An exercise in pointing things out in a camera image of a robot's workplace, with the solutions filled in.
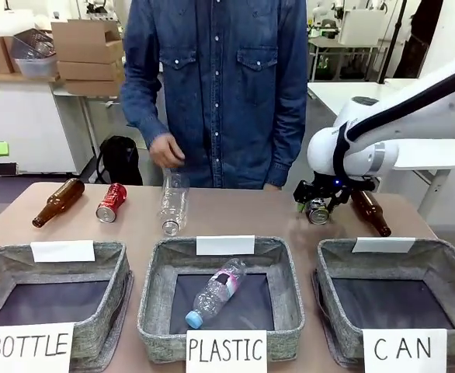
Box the flat cardboard box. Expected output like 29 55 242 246
56 58 126 82
62 77 126 97

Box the white paper sign PLASTIC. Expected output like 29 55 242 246
185 329 268 373

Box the blue-capped clear plastic bottle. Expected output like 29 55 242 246
184 256 248 328

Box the large clear plastic bottle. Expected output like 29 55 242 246
159 167 191 237

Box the grey fabric basket marked bottle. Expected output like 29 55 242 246
0 240 134 373

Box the person's left forearm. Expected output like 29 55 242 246
266 92 309 188

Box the clear plastic storage bin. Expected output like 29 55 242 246
9 33 60 78

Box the small open cardboard box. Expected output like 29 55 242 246
0 34 19 75

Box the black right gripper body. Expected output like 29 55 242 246
293 175 353 205

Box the background person in black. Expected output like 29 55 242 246
404 0 445 79

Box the large open cardboard box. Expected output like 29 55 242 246
50 19 126 65

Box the white machine housing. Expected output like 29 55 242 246
338 9 384 46

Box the black right arm cable sleeve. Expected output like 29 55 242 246
332 64 455 180

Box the white paper sign BOTTLE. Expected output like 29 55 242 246
0 322 75 373

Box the black crushed drink can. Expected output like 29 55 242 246
307 197 332 225

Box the blank white paper label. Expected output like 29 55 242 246
351 237 416 254
196 235 256 256
30 240 96 263

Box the brown glass bottle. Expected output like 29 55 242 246
349 189 392 238
32 178 86 229

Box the grey fabric basket marked can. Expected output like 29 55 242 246
311 237 455 370

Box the white paper sign CAN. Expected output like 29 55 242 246
362 328 448 373

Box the black tripod pole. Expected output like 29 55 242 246
378 0 408 82

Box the grey fabric basket marked plastic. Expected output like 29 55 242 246
137 235 305 364

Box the person's right hand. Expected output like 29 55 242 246
148 134 186 170

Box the person in denim shirt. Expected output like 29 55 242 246
120 0 309 191

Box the person's right forearm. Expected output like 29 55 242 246
121 77 174 151

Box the black backpack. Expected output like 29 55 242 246
95 135 144 187

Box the red crushed drink can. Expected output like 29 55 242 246
96 183 129 224

